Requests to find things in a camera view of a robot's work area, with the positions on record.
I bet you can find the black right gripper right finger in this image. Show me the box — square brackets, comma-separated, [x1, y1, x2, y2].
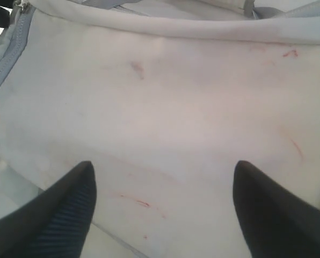
[234, 161, 320, 257]

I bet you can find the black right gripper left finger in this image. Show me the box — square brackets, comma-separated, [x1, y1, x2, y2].
[0, 161, 96, 257]

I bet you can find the white canvas duffel bag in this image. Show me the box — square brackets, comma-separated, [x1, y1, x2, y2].
[0, 1, 320, 257]

